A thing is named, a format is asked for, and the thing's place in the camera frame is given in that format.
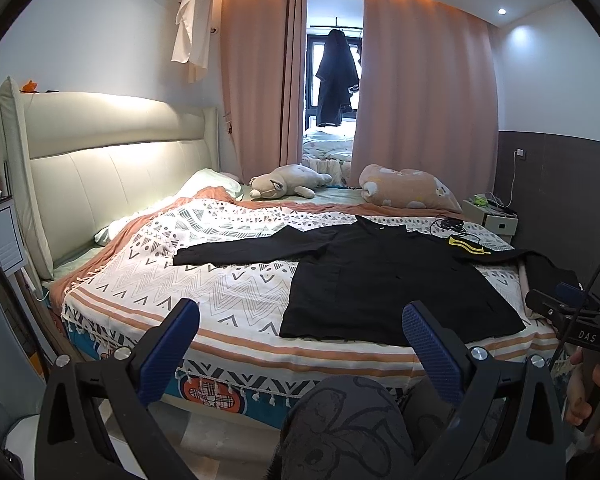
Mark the pink curtain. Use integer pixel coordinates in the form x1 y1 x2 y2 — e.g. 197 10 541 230
221 0 308 181
351 0 498 200

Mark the cream padded headboard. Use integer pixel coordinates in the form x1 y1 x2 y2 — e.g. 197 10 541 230
0 78 220 281

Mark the left pink curtain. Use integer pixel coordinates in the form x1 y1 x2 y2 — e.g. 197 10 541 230
221 0 308 181

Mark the large black shirt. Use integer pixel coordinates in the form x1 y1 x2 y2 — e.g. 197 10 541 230
173 217 579 347

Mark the hanging white shirt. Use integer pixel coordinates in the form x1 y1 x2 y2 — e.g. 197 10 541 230
171 0 213 82

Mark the white pillow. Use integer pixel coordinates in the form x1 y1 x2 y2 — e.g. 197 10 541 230
94 169 244 247

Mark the white bedside table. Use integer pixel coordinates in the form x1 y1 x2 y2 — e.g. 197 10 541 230
462 194 518 243

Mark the beige plush seal toy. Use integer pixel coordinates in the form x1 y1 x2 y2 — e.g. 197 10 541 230
249 164 332 200

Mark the peach cartoon pillow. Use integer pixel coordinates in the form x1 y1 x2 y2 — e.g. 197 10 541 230
358 164 462 214

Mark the person's right hand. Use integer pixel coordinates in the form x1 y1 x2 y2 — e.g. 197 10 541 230
563 349 600 452

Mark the hanging black coat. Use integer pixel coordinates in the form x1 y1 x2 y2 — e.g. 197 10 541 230
316 29 360 127

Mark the black cable on bed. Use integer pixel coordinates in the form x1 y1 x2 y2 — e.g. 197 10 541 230
428 214 484 246

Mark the right pink curtain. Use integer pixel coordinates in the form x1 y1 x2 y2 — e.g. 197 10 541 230
351 0 498 200

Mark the grey patterned trouser knee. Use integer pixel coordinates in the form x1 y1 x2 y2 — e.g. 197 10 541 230
272 375 456 480

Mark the white left nightstand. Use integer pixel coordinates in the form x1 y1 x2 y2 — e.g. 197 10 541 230
0 197 27 282

